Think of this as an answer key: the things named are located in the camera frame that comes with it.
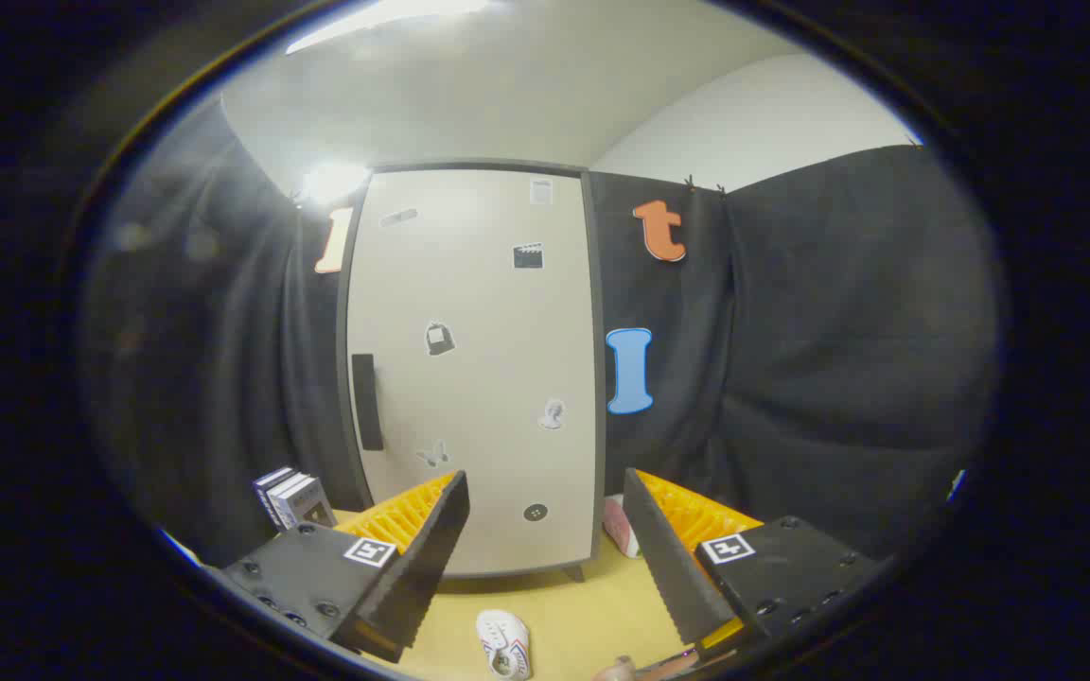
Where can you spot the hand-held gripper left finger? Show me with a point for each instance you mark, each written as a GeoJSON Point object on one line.
{"type": "Point", "coordinates": [422, 558]}

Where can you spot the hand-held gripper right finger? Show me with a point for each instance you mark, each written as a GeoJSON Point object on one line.
{"type": "Point", "coordinates": [663, 558]}

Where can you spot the white shoe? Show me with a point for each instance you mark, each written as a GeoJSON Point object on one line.
{"type": "Point", "coordinates": [504, 641]}

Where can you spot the grey shoe cabinet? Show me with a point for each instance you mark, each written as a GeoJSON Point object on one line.
{"type": "Point", "coordinates": [479, 165]}

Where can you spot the pink white item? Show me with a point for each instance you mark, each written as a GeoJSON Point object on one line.
{"type": "Point", "coordinates": [618, 530]}

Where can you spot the dark blue white box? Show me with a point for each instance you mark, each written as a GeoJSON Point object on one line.
{"type": "Point", "coordinates": [268, 487]}
{"type": "Point", "coordinates": [310, 506]}
{"type": "Point", "coordinates": [284, 494]}

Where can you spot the black backdrop cloth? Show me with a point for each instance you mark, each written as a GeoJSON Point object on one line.
{"type": "Point", "coordinates": [838, 378]}

